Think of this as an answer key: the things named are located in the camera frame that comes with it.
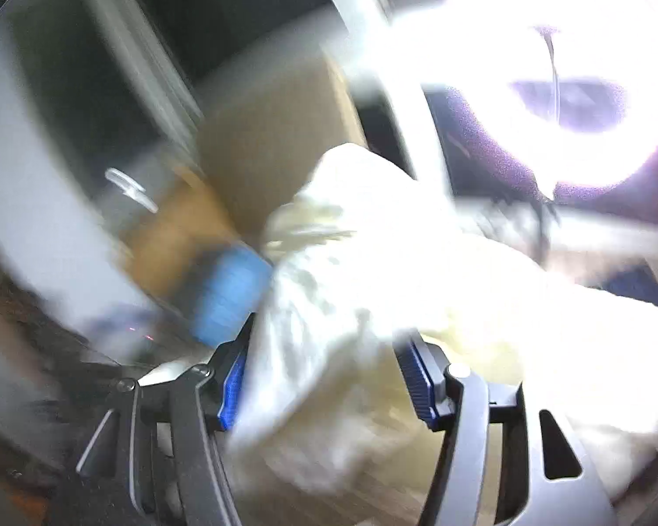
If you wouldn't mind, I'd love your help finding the white shirt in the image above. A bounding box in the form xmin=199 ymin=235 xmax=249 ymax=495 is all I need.
xmin=225 ymin=144 xmax=658 ymax=496

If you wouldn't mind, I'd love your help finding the blue folded cloth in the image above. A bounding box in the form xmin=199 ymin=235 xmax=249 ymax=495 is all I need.
xmin=190 ymin=243 xmax=273 ymax=348

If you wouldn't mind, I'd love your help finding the tan wooden board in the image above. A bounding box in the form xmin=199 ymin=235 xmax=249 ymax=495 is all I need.
xmin=197 ymin=56 xmax=367 ymax=239

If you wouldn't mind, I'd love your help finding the ring light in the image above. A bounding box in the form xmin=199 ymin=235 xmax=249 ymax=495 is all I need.
xmin=350 ymin=0 xmax=658 ymax=192

